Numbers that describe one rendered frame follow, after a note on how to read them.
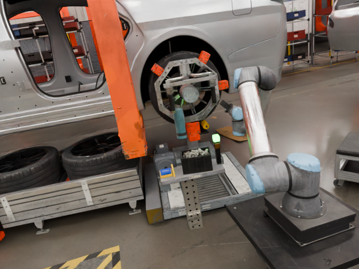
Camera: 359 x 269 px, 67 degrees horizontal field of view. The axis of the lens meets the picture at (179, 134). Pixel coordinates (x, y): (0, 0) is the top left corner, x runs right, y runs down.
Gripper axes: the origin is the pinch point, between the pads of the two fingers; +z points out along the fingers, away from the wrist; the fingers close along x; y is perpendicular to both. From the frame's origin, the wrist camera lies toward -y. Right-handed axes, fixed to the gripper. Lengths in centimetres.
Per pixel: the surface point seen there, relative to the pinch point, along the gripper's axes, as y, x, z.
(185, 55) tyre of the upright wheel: -56, 11, 3
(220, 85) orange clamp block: -16.0, 11.3, 1.2
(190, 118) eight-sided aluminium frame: -17.9, -27.9, 2.0
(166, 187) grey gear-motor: 1, -86, -16
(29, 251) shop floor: -57, -174, -54
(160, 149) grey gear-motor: -23, -64, -9
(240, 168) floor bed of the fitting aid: 48, -35, 1
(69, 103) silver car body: -108, -82, 0
